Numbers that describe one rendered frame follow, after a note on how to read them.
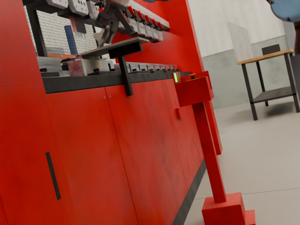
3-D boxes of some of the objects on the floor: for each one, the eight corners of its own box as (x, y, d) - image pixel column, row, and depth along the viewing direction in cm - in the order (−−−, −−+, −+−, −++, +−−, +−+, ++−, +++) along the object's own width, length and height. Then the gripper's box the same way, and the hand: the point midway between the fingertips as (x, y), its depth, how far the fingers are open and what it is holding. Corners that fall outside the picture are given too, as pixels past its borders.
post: (84, 212, 284) (18, -50, 273) (78, 213, 285) (12, -48, 275) (87, 210, 289) (22, -48, 278) (81, 210, 290) (16, -45, 280)
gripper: (113, 2, 169) (94, 44, 174) (102, -4, 157) (83, 43, 162) (129, 10, 168) (110, 52, 172) (120, 5, 156) (99, 51, 160)
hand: (103, 48), depth 166 cm, fingers open, 5 cm apart
